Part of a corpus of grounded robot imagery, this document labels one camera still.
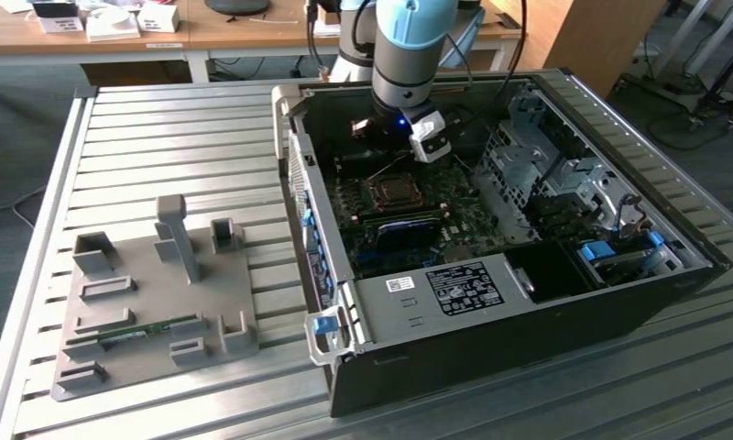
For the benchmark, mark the wooden cabinet panel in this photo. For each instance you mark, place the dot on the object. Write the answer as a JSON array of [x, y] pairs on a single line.
[[599, 46]]

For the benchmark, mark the small white barcode sticker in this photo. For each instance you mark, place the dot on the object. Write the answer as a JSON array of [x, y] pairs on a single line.
[[400, 283]]

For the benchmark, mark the grey metal drive cage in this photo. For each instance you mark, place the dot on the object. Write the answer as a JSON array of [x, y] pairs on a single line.
[[519, 165]]

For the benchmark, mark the black open PC case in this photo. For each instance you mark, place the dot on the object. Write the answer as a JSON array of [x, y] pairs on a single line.
[[525, 366]]

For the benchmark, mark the CPU socket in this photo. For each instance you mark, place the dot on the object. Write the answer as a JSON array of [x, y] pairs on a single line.
[[397, 206]]

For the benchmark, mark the CPU with silver top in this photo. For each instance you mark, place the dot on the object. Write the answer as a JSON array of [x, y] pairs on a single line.
[[397, 189]]

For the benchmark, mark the grey parts rack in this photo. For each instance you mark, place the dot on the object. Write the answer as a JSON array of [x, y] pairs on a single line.
[[158, 293]]

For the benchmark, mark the equipment stand black base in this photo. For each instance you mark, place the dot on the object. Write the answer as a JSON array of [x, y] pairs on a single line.
[[653, 89]]

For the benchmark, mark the green motherboard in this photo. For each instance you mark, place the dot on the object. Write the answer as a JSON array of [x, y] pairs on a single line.
[[464, 215]]

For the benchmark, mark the black expansion card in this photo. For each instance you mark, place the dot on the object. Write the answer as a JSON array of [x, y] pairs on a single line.
[[402, 234]]

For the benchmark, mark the grey power supply unit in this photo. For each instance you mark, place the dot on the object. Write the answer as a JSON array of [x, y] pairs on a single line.
[[378, 316]]

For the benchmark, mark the dark grey round object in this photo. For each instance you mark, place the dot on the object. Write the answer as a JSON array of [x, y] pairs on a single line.
[[238, 5]]

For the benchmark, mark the blue disk carrier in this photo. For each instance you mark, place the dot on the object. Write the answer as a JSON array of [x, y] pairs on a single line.
[[596, 253]]

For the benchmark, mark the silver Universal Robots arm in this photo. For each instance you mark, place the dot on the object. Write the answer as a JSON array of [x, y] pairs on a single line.
[[402, 59]]

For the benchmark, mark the white box black screen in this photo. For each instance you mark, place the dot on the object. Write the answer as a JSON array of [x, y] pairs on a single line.
[[61, 23]]

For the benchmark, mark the black printed label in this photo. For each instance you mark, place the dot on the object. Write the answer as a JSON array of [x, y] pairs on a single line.
[[464, 289]]

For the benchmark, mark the white box round opening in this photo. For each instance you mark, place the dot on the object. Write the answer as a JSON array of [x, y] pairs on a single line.
[[112, 32]]

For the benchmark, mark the green RAM stick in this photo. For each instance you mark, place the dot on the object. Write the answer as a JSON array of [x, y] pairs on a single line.
[[137, 333]]

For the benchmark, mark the small blue latch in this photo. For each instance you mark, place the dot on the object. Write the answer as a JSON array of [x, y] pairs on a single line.
[[655, 239]]

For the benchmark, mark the white box with print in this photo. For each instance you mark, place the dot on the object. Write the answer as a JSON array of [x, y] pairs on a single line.
[[158, 20]]

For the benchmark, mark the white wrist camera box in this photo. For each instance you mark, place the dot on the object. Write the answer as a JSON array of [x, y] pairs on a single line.
[[430, 146]]

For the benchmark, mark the wooden desk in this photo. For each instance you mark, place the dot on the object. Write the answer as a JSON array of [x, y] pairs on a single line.
[[232, 36]]

